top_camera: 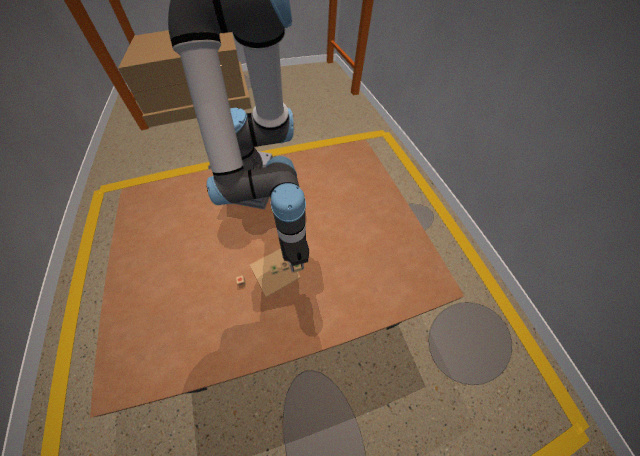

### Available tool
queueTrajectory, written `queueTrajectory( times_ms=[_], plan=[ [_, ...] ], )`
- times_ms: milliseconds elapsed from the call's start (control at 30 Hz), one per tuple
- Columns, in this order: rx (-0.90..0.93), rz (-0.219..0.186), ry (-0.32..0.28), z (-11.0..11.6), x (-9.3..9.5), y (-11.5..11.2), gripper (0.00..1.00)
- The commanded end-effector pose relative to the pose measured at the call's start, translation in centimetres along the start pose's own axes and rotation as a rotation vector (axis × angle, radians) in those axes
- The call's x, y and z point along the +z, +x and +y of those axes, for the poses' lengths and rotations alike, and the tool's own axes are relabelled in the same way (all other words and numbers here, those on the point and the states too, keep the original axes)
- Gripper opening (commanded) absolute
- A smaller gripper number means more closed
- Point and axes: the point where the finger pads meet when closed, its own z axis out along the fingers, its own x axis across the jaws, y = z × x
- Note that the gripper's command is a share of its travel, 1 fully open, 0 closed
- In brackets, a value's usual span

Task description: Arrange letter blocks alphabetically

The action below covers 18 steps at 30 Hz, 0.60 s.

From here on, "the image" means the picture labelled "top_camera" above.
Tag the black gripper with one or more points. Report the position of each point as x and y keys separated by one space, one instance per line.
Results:
x=297 y=246

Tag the tan square mat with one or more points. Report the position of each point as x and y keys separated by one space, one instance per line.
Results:
x=268 y=282

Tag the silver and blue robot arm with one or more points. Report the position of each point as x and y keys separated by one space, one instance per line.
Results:
x=258 y=25

